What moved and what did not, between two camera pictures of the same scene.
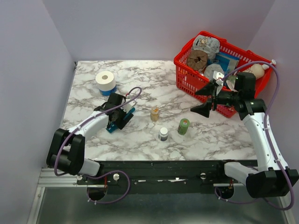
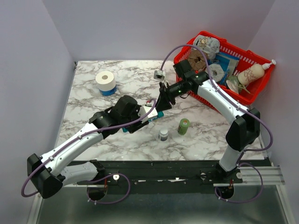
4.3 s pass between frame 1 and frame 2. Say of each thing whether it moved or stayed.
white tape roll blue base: stayed
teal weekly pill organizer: moved
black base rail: stayed
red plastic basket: stayed
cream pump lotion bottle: stayed
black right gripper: moved
